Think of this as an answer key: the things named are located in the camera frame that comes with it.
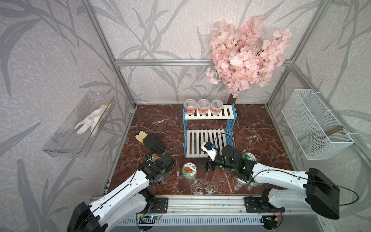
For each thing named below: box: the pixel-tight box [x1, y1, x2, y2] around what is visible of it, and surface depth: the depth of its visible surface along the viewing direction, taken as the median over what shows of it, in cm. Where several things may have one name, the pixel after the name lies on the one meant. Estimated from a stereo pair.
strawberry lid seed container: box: [181, 161, 198, 181], surface depth 80 cm
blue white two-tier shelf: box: [182, 103, 238, 159], surface depth 100 cm
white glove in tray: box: [74, 103, 113, 137], surface depth 68 cm
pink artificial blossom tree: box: [206, 15, 293, 105], surface depth 75 cm
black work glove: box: [134, 130, 167, 154], surface depth 100 cm
